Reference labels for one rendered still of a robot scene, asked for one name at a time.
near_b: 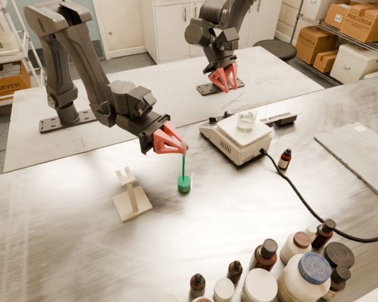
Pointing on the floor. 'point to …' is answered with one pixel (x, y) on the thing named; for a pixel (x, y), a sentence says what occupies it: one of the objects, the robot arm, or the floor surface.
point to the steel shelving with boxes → (330, 6)
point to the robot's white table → (12, 147)
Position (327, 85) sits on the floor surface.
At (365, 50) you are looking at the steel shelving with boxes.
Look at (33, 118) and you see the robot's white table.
